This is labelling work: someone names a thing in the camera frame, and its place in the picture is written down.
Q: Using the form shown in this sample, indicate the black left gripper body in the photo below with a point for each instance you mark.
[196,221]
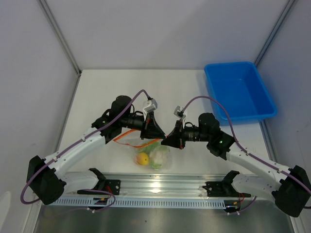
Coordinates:
[134,121]

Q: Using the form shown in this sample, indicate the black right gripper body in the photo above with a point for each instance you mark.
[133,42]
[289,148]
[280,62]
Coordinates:
[193,134]

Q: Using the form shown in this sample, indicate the green grape bunch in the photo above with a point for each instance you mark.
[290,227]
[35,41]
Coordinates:
[148,148]

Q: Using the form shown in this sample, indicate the clear zip bag orange zipper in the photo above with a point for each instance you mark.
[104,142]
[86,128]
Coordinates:
[131,141]

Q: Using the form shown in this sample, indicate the orange yellow mango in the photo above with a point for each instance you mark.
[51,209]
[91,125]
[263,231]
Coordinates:
[142,159]

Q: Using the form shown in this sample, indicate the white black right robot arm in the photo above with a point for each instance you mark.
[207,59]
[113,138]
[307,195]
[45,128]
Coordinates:
[289,188]

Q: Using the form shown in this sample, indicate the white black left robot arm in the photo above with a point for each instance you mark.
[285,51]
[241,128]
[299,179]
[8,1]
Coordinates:
[49,178]

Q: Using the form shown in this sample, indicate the blue plastic bin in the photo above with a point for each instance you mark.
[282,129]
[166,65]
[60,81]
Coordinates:
[240,90]

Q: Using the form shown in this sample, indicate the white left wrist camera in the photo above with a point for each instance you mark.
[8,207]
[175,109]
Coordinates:
[149,106]

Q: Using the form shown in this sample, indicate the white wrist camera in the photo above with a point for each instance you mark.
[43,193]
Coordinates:
[149,106]
[180,113]

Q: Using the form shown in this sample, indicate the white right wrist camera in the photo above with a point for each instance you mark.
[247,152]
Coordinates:
[180,113]

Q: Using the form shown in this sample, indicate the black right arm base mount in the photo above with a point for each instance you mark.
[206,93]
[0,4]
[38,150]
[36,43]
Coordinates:
[224,187]

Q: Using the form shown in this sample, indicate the aluminium extrusion rail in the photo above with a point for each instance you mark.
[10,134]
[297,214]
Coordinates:
[187,186]

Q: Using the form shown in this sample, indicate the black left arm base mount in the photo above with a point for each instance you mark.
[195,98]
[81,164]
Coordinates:
[109,185]

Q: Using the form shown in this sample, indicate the white slotted cable duct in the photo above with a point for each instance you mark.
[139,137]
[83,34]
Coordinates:
[141,202]

